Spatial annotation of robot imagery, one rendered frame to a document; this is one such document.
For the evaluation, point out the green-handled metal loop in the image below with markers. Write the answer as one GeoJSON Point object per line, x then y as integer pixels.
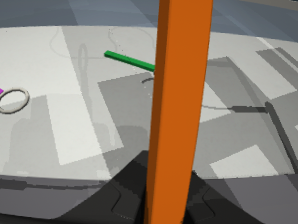
{"type": "Point", "coordinates": [130, 60]}

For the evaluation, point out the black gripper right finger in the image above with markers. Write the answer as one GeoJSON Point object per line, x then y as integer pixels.
{"type": "Point", "coordinates": [205, 205]}

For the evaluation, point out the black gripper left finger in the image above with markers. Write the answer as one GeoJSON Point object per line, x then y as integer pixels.
{"type": "Point", "coordinates": [121, 201]}

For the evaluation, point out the orange handle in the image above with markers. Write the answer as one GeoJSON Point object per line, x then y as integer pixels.
{"type": "Point", "coordinates": [179, 81]}

